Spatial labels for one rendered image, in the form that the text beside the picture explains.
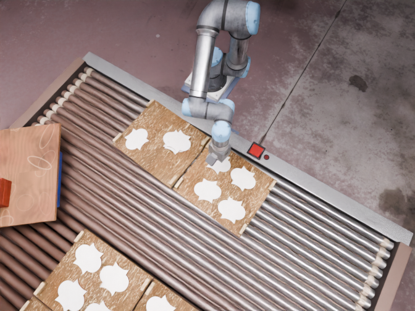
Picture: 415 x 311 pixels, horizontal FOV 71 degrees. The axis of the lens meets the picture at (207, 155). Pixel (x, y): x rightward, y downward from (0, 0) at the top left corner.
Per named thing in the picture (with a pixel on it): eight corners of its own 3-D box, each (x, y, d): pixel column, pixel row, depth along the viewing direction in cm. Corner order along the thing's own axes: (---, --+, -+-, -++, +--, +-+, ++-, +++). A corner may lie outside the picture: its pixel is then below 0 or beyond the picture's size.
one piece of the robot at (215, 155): (199, 148, 126) (201, 160, 141) (215, 160, 123) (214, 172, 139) (217, 129, 129) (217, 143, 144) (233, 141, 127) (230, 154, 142)
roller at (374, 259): (79, 81, 178) (76, 76, 174) (383, 260, 141) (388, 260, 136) (74, 86, 177) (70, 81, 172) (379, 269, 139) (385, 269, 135)
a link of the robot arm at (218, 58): (202, 58, 167) (202, 42, 154) (225, 62, 166) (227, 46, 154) (199, 76, 164) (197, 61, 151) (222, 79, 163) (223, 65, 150)
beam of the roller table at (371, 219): (92, 57, 187) (89, 50, 181) (406, 234, 147) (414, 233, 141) (84, 66, 184) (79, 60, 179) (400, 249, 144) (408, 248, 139)
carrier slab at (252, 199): (212, 139, 159) (212, 138, 157) (276, 181, 150) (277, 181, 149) (173, 189, 149) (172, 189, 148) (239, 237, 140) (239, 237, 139)
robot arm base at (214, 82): (210, 63, 178) (210, 53, 168) (228, 77, 175) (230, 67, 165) (193, 79, 174) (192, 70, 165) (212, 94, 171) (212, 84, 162)
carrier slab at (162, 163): (154, 100, 168) (154, 99, 166) (210, 139, 159) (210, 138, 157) (112, 144, 158) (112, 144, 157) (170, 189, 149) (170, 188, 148)
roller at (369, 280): (68, 92, 175) (65, 87, 171) (375, 279, 138) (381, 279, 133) (63, 98, 174) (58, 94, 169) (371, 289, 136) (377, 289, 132)
